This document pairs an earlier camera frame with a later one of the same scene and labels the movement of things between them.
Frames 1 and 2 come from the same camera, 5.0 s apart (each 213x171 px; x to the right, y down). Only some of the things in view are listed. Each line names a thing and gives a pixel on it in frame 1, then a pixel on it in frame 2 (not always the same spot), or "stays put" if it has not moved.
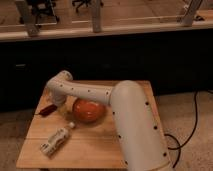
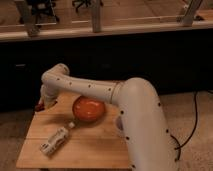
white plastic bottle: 56,138 stays put
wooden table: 60,140 stays put
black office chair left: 41,12 stays put
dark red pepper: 51,108 → 39,107
